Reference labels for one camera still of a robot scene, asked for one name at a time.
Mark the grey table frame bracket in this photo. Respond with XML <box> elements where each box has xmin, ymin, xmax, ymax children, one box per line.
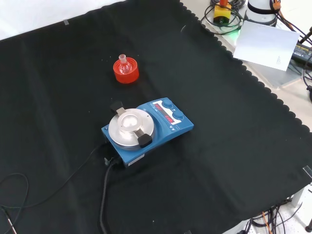
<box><xmin>291</xmin><ymin>182</ymin><xmax>312</xmax><ymax>208</ymax></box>

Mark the orange plastic flask ring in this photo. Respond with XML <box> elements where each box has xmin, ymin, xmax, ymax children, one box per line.
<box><xmin>113</xmin><ymin>56</ymin><xmax>140</xmax><ymax>84</ymax></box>

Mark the black coiled cable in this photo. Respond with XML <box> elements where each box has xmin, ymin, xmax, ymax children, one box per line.
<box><xmin>203</xmin><ymin>0</ymin><xmax>245</xmax><ymax>35</ymax></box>

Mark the black bench cloth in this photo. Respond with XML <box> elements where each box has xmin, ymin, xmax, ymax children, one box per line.
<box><xmin>0</xmin><ymin>0</ymin><xmax>312</xmax><ymax>234</ymax></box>

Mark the thin black probe cable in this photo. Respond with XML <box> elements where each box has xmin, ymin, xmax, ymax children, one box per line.
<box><xmin>0</xmin><ymin>142</ymin><xmax>108</xmax><ymax>234</ymax></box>

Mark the heater with blue base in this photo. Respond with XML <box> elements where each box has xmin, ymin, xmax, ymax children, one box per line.
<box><xmin>101</xmin><ymin>97</ymin><xmax>195</xmax><ymax>170</ymax></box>

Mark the thin metal probe rod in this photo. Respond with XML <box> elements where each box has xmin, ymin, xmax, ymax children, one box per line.
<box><xmin>0</xmin><ymin>206</ymin><xmax>18</xmax><ymax>234</ymax></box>

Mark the pale board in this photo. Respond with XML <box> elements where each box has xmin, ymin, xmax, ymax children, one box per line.
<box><xmin>233</xmin><ymin>20</ymin><xmax>301</xmax><ymax>72</ymax></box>

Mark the yellow stop button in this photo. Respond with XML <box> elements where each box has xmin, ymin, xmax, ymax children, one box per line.
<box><xmin>213</xmin><ymin>0</ymin><xmax>233</xmax><ymax>24</ymax></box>

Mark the thick black power cable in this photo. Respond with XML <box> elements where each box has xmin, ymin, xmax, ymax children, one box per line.
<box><xmin>97</xmin><ymin>157</ymin><xmax>122</xmax><ymax>234</ymax></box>

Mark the clear glass round-bottom flask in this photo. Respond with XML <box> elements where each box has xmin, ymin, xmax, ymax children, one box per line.
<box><xmin>118</xmin><ymin>54</ymin><xmax>133</xmax><ymax>75</ymax></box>

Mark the black power adapter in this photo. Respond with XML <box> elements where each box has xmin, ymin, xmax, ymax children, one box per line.
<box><xmin>291</xmin><ymin>40</ymin><xmax>312</xmax><ymax>64</ymax></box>

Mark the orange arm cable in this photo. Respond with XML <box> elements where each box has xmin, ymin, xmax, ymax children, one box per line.
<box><xmin>269</xmin><ymin>0</ymin><xmax>298</xmax><ymax>32</ymax></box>

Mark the grey metal base plate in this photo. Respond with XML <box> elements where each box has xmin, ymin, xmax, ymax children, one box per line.
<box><xmin>199</xmin><ymin>0</ymin><xmax>304</xmax><ymax>89</ymax></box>

